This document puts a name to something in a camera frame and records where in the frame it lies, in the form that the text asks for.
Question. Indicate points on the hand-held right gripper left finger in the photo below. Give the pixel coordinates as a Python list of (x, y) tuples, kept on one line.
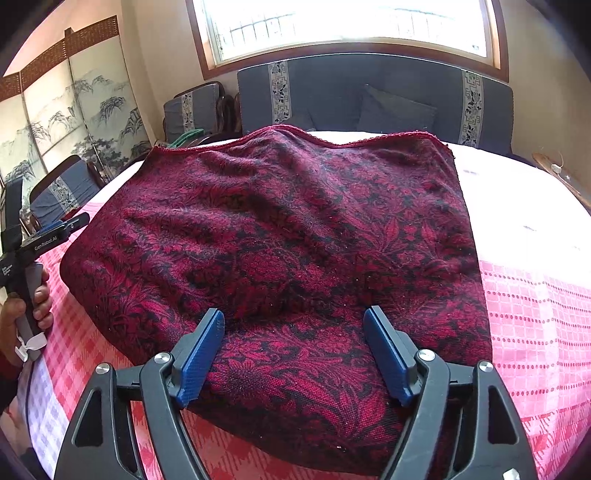
[(201, 360)]

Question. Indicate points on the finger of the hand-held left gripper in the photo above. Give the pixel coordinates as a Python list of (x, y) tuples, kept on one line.
[(74, 222)]

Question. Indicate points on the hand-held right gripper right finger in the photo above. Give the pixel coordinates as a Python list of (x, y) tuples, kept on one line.
[(385, 355)]

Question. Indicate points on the dark red patterned sweater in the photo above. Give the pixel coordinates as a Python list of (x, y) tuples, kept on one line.
[(300, 230)]

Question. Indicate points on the person's left hand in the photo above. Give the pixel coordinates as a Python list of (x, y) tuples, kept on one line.
[(44, 300)]

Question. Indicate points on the wooden armchair with grey cushion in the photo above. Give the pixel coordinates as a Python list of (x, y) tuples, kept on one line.
[(196, 110), (69, 189)]

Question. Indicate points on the painted landscape folding screen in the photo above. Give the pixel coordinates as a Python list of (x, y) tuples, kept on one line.
[(55, 115)]

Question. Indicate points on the green cloth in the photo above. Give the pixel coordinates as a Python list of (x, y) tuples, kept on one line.
[(187, 137)]

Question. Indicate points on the pink white checked blanket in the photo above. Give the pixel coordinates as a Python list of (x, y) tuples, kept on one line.
[(531, 323)]

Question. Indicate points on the dark blue square cushion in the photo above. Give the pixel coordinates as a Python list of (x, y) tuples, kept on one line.
[(395, 110)]

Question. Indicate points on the round wooden side table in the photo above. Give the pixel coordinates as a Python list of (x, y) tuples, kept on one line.
[(570, 182)]

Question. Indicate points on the blue-grey sofa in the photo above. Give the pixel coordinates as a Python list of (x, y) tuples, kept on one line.
[(332, 87)]

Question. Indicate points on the barred window with wooden frame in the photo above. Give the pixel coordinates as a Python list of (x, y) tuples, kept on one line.
[(346, 27)]

